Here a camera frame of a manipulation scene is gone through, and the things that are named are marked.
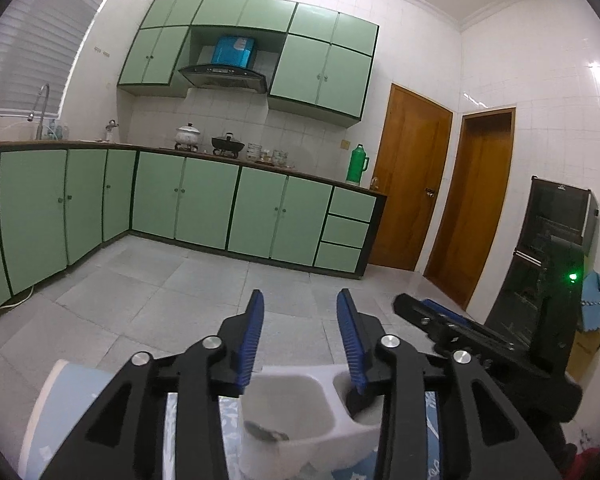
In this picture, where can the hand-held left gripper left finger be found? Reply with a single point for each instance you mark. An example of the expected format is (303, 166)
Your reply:
(250, 342)

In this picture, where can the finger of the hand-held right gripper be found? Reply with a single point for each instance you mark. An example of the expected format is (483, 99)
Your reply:
(415, 310)
(445, 310)

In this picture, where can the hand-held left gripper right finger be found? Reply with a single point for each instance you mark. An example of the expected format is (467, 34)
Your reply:
(350, 342)

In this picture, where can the white two-compartment utensil holder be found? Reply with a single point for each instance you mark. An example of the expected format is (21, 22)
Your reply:
(325, 430)

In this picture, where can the blue cloth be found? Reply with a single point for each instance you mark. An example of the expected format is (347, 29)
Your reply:
(594, 300)

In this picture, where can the cardboard box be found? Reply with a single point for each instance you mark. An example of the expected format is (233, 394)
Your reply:
(587, 350)

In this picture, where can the black glass-door cabinet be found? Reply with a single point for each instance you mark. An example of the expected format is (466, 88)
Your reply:
(555, 210)

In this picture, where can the closed wooden door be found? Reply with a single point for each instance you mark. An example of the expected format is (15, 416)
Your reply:
(410, 170)

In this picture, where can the dark red cloth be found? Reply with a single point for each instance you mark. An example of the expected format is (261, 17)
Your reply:
(587, 462)

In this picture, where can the green lower kitchen cabinets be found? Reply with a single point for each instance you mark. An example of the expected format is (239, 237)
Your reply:
(205, 200)

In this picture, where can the green kitchen cabinets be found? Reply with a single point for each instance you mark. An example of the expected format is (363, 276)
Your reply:
(320, 60)
(205, 200)

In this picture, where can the green thermos flask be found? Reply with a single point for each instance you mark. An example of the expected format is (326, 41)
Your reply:
(357, 165)

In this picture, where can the glass jars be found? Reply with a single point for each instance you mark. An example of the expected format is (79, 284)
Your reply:
(280, 157)

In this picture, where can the pale blue plastic container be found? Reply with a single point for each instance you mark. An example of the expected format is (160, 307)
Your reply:
(65, 400)

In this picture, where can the black wok with lid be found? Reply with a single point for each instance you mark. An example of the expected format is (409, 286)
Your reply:
(227, 144)

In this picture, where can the white lidded pot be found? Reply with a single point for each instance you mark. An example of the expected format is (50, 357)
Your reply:
(187, 135)

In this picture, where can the small metal tap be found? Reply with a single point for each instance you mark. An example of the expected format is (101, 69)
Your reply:
(111, 129)

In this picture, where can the black range hood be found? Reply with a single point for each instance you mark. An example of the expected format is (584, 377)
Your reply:
(225, 78)

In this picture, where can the green upper kitchen cabinets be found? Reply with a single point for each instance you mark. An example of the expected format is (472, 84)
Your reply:
(320, 60)

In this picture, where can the clear plastic bottles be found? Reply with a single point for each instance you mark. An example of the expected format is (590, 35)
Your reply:
(59, 131)

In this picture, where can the blue film-wrapped hood chimney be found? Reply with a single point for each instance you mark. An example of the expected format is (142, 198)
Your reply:
(232, 52)

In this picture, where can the metal sink faucet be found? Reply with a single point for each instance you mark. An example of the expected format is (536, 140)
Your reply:
(44, 105)

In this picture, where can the grey window blind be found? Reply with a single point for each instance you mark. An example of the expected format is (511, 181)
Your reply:
(40, 50)

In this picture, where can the wooden door with frame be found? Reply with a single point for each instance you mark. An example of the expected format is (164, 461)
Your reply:
(475, 200)

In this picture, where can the wall hooks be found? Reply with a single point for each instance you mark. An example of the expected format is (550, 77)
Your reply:
(101, 51)

